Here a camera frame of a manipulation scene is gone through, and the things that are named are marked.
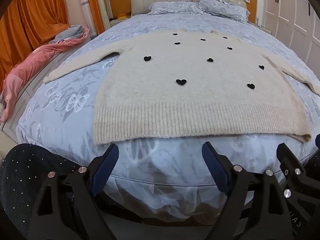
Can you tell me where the pink and grey quilt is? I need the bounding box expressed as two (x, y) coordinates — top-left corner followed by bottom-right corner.
(0, 24), (90, 123)

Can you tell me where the narrow orange curtain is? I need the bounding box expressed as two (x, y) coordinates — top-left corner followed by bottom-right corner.
(84, 0), (106, 35)

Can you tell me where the white wardrobe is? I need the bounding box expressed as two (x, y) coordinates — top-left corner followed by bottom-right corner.
(257, 0), (320, 67)

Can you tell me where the cream sweater with black hearts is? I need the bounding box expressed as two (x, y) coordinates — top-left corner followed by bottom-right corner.
(43, 29), (320, 145)

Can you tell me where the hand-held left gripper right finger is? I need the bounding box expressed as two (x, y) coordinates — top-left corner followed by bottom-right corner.
(201, 141), (303, 240)

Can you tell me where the white nightstand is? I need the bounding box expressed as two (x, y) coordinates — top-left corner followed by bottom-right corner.
(108, 15), (132, 29)

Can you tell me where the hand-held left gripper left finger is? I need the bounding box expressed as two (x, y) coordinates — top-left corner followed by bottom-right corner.
(27, 143), (120, 240)

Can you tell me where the wide orange curtain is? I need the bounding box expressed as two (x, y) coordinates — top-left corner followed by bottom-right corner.
(0, 0), (71, 87)

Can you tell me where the person's leg in dark sparkly pants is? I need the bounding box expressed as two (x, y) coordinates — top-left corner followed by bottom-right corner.
(0, 144), (83, 240)

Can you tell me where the blue floral pillow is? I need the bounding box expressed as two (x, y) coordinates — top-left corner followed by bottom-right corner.
(198, 0), (251, 22)
(149, 1), (204, 15)

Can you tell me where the bed with blue floral sheet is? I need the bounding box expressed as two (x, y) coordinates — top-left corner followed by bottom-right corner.
(15, 11), (320, 228)

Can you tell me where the white sheer curtain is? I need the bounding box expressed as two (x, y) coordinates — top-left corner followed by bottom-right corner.
(78, 0), (98, 39)

